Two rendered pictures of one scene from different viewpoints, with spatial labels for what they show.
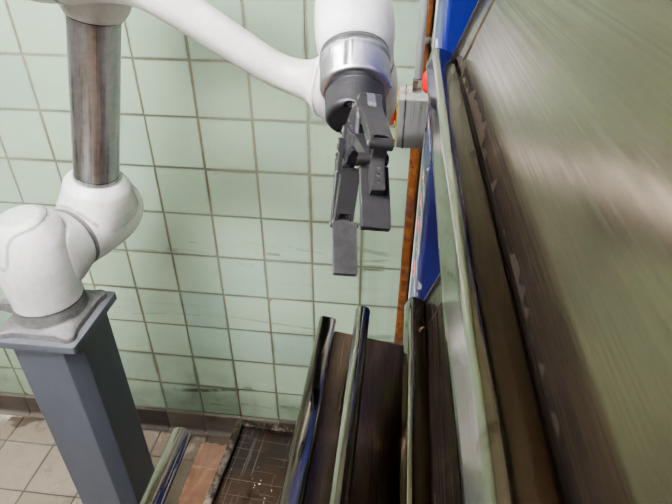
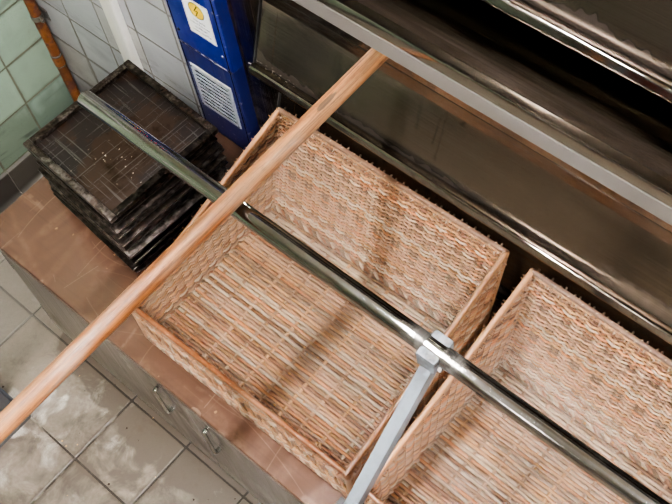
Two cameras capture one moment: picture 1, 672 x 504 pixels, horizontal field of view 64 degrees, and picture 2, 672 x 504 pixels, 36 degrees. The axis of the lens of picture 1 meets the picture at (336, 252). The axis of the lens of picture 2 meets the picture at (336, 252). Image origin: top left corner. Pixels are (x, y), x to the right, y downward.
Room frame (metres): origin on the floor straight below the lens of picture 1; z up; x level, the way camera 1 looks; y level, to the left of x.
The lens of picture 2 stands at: (-0.49, 0.81, 2.44)
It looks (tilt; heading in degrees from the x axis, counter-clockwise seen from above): 60 degrees down; 313
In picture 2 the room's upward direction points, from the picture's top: 10 degrees counter-clockwise
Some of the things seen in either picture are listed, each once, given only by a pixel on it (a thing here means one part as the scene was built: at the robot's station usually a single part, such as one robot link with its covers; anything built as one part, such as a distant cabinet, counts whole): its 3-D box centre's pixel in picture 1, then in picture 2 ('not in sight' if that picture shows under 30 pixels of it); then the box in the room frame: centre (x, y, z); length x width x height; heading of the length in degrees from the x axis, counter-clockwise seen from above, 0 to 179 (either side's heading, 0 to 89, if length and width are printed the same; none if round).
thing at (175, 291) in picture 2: not in sight; (314, 296); (0.17, 0.17, 0.72); 0.56 x 0.49 x 0.28; 174
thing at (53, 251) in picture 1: (37, 254); not in sight; (1.00, 0.66, 1.17); 0.18 x 0.16 x 0.22; 159
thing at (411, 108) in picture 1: (413, 116); not in sight; (1.07, -0.16, 1.46); 0.10 x 0.07 x 0.10; 173
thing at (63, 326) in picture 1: (44, 305); not in sight; (0.99, 0.69, 1.03); 0.22 x 0.18 x 0.06; 83
